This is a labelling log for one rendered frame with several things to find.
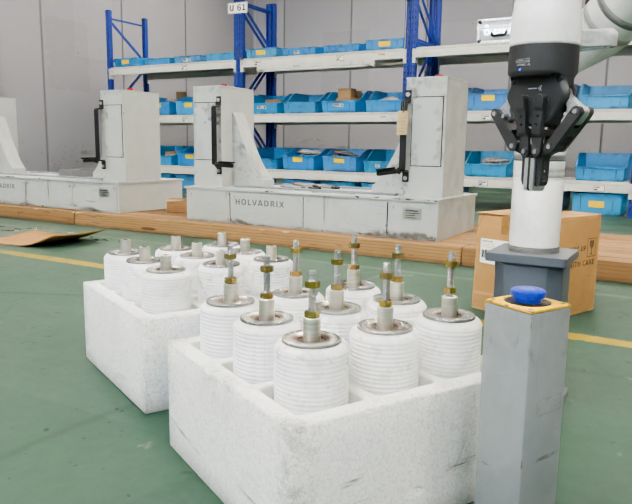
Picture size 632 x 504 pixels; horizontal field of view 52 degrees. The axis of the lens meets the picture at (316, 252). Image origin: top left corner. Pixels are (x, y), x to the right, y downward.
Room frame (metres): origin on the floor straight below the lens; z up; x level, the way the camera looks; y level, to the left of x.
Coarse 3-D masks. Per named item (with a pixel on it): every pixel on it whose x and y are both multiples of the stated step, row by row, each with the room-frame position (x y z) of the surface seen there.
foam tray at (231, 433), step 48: (192, 384) 0.93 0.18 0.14; (240, 384) 0.83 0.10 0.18; (432, 384) 0.84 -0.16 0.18; (480, 384) 0.85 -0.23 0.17; (192, 432) 0.93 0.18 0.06; (240, 432) 0.79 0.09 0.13; (288, 432) 0.69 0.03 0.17; (336, 432) 0.72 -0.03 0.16; (384, 432) 0.76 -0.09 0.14; (432, 432) 0.81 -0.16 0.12; (240, 480) 0.79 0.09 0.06; (288, 480) 0.69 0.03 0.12; (336, 480) 0.73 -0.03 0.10; (384, 480) 0.77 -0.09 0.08; (432, 480) 0.81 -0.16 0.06
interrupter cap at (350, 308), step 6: (318, 306) 0.96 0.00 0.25; (324, 306) 0.97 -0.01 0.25; (348, 306) 0.97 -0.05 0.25; (354, 306) 0.96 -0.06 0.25; (360, 306) 0.96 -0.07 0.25; (324, 312) 0.93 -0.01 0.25; (330, 312) 0.92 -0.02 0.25; (336, 312) 0.92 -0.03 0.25; (342, 312) 0.92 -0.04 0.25; (348, 312) 0.92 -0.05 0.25; (354, 312) 0.93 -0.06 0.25
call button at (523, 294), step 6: (516, 288) 0.76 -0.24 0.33; (522, 288) 0.76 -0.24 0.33; (528, 288) 0.76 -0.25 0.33; (534, 288) 0.76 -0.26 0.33; (540, 288) 0.76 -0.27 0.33; (510, 294) 0.76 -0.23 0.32; (516, 294) 0.75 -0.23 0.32; (522, 294) 0.74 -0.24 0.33; (528, 294) 0.74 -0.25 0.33; (534, 294) 0.74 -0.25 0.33; (540, 294) 0.74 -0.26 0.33; (516, 300) 0.75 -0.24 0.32; (522, 300) 0.74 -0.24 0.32; (528, 300) 0.74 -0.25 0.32; (534, 300) 0.74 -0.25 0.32; (540, 300) 0.75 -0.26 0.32
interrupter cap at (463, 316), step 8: (424, 312) 0.93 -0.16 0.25; (432, 312) 0.93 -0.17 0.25; (440, 312) 0.94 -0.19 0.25; (464, 312) 0.94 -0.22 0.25; (432, 320) 0.90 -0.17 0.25; (440, 320) 0.89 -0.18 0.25; (448, 320) 0.89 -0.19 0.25; (456, 320) 0.89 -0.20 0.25; (464, 320) 0.89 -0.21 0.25; (472, 320) 0.90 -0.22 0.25
